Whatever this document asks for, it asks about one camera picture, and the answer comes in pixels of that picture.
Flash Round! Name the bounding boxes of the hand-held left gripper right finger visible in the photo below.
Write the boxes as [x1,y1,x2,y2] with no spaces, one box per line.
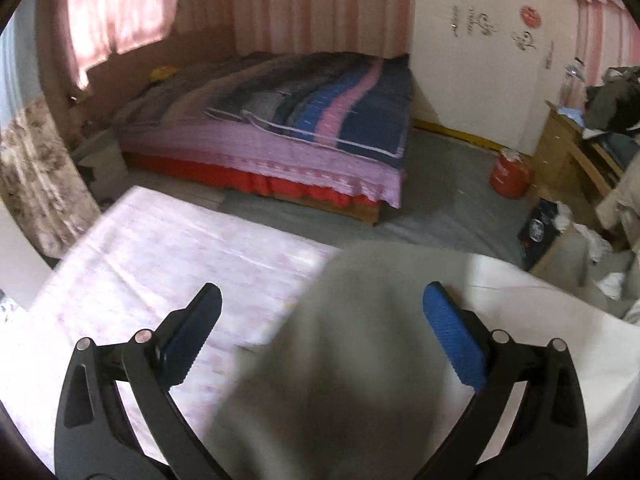
[415,281,588,480]

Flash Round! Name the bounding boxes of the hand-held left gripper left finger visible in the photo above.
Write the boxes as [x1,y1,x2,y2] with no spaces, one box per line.
[54,282,232,480]

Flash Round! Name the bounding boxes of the grey garment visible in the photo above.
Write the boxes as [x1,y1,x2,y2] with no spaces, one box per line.
[200,240,506,480]

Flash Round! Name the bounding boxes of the pile of dark clothes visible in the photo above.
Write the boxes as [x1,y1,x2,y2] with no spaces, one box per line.
[582,64,640,134]

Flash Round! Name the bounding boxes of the pale pink floral sheet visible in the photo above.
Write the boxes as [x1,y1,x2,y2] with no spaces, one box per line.
[0,185,640,480]

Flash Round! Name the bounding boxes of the black bag in cardboard box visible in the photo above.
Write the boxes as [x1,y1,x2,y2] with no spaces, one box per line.
[517,197,569,269]

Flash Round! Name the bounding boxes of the grey nightstand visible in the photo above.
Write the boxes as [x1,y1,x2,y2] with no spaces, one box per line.
[74,127,129,202]

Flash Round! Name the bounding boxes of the bed with pink bedspread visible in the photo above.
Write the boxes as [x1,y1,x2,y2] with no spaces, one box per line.
[107,50,416,227]

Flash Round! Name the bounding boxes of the wooden desk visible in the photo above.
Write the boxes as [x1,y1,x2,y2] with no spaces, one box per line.
[532,102,640,232]

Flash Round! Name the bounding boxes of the beige hanging cloth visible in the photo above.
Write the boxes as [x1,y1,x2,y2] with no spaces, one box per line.
[597,174,640,254]

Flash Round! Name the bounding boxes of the brown floral curtain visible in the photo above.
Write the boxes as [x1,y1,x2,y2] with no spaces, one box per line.
[0,97,104,259]

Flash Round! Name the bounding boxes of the light blue cloth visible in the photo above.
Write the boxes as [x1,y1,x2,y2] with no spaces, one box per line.
[555,104,587,125]

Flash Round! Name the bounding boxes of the white wardrobe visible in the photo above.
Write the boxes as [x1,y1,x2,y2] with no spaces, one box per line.
[409,0,584,157]

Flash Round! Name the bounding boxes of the striped blue pink blanket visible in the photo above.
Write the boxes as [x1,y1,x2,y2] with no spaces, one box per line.
[112,51,414,171]

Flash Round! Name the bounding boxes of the clear glass bottle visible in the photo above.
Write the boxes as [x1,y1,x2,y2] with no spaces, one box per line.
[558,57,587,106]

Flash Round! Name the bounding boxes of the pink window curtain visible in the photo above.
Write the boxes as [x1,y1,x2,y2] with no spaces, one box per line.
[64,0,182,89]

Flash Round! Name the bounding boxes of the pink striped ruffled curtain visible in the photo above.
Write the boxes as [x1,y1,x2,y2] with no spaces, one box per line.
[569,0,640,92]

